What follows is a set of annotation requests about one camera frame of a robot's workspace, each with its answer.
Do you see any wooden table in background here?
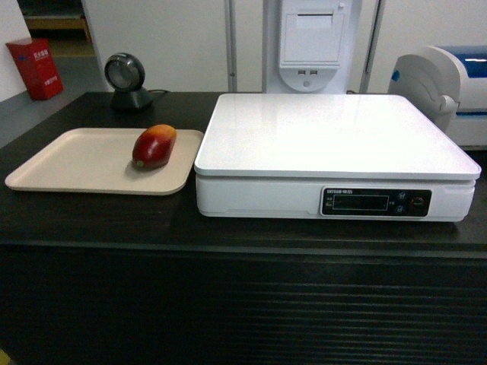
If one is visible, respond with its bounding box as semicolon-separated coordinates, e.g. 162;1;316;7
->
22;5;92;43

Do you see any white checkout scale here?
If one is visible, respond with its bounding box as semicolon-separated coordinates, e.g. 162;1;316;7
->
195;94;481;222

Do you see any black barcode scanner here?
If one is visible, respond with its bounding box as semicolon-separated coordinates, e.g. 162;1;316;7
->
104;52;153;112

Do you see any black scanner cable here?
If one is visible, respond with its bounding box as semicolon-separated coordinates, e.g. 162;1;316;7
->
146;89;170;104

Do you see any black checkout counter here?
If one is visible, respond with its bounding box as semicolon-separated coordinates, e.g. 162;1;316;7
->
1;177;486;364

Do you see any white blue label printer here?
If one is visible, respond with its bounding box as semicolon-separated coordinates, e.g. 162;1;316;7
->
388;46;486;150

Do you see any dark red mango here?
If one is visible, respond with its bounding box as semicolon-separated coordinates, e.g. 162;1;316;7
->
132;124;177;169

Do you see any beige plastic tray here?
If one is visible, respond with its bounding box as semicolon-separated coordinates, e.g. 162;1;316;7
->
5;128;203;195

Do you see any red fire extinguisher box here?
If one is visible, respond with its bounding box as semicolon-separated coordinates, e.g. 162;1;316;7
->
6;38;64;100

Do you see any white receipt printer kiosk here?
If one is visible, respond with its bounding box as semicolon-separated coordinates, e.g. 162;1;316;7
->
262;0;362;94

